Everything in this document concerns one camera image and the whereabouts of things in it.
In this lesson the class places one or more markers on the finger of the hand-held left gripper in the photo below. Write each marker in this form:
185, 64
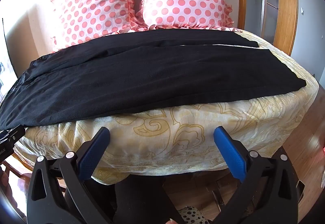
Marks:
12, 133

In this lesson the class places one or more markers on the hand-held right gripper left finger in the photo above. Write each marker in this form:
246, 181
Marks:
90, 154

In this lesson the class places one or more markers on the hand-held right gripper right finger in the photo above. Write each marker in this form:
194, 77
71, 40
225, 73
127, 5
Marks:
233, 154

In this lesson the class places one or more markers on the black pants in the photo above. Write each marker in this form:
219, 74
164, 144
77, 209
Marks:
127, 82

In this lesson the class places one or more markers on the dark wooden chair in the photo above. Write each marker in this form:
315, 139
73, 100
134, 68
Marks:
15, 188

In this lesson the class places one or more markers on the yellow patterned bedspread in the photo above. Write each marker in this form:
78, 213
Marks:
177, 137

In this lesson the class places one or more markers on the person's black trouser leg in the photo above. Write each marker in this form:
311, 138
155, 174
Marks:
139, 198

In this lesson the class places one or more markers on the dotted slipper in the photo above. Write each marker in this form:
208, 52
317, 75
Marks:
194, 216

